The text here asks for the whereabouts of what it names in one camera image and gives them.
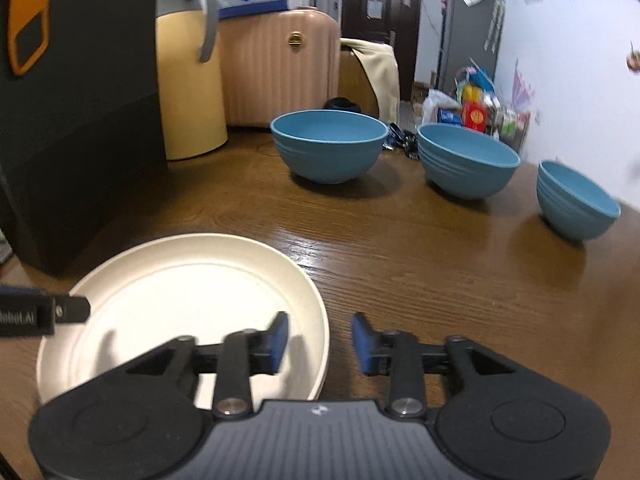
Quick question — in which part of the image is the purple wall decoration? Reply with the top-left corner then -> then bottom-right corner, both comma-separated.
512,57 -> 537,112

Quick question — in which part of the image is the small blue bowl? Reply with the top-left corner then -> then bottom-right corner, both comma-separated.
536,160 -> 622,243

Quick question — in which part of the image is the colourful bag bundle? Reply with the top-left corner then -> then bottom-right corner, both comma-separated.
454,59 -> 497,106

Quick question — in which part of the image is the black and blue cord bundle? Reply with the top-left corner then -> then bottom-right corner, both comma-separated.
384,122 -> 422,162

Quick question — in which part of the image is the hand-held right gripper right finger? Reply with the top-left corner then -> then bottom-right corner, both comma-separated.
351,312 -> 516,420

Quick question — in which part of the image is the grey refrigerator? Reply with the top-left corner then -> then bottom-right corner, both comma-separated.
436,0 -> 506,92

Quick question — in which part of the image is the red box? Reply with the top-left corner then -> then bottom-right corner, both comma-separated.
462,100 -> 489,129

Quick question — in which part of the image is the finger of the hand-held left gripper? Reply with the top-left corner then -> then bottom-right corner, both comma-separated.
52,295 -> 92,324

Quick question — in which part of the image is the dark brown door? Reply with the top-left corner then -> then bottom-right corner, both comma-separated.
342,0 -> 424,87

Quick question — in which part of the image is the storage rack with bottles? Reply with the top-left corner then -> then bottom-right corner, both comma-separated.
485,94 -> 531,157

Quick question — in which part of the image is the white plastic bag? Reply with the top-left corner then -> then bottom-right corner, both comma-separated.
422,88 -> 459,122

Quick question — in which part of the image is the medium blue bowl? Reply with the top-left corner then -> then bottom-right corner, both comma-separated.
416,123 -> 521,201

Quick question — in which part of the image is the black paper bag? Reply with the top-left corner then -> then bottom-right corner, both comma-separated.
0,0 -> 168,277

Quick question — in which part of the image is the pink suitcase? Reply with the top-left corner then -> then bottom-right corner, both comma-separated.
217,8 -> 342,128

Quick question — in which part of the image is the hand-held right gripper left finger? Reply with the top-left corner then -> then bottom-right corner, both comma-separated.
125,311 -> 290,420

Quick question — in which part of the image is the large blue bowl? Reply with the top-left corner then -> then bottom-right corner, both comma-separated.
270,109 -> 390,184

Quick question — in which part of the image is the large cream plate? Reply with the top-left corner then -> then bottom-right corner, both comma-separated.
36,232 -> 330,406

